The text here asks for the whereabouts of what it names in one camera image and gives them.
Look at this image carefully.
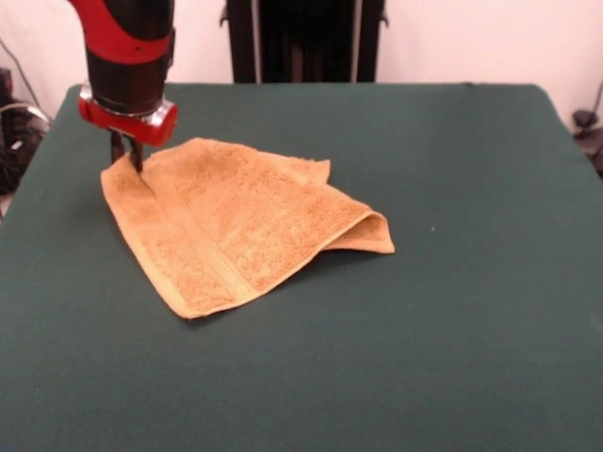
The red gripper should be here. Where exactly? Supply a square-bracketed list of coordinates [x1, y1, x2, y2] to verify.
[77, 96, 179, 171]

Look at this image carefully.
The orange terry towel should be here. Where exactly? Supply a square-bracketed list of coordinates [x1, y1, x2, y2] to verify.
[100, 136, 396, 320]

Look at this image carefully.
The dark green table cloth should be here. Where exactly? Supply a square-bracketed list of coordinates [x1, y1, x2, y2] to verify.
[0, 83, 603, 452]

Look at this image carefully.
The black equipment with cables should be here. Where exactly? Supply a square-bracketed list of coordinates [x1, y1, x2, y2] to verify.
[0, 68, 51, 195]

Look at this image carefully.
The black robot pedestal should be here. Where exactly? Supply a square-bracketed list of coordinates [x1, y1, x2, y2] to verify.
[219, 0, 392, 85]

